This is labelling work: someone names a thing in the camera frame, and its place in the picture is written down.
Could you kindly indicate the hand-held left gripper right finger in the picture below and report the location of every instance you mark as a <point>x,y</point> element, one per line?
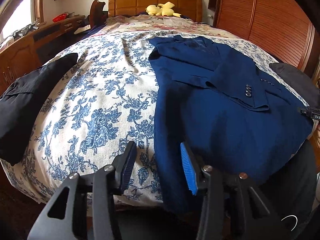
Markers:
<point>188,167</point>

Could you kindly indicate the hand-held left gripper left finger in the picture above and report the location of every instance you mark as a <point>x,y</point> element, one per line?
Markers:
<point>127,167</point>

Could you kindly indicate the navy blue suit jacket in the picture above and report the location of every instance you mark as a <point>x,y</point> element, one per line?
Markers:
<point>225,130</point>

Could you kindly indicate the dark grey garment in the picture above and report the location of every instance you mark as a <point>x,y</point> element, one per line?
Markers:
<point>292,80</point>

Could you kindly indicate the blue floral white blanket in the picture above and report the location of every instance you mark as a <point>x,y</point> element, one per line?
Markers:
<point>100,92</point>

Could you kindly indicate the wooden louvred wardrobe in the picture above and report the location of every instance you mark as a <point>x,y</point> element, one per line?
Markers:
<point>262,12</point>

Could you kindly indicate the black folded garment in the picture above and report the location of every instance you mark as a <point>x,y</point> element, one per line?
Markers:
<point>25,105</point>

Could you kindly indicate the pink floral quilt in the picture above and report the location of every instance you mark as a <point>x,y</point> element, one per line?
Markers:
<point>140,25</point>

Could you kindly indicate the wooden desk with cabinets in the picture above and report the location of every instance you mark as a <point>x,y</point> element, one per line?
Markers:
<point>22,50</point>

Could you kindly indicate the dark wooden chair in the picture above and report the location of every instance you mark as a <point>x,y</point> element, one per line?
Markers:
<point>96,12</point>

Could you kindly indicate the yellow plush toy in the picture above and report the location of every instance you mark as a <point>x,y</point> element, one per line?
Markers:
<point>160,10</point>

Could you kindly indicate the red bowl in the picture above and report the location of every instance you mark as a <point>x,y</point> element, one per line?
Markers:
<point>59,18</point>

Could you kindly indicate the wooden bed headboard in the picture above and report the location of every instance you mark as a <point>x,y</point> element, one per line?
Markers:
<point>130,2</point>

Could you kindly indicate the wooden framed window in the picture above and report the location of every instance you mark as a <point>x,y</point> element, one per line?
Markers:
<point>22,15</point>

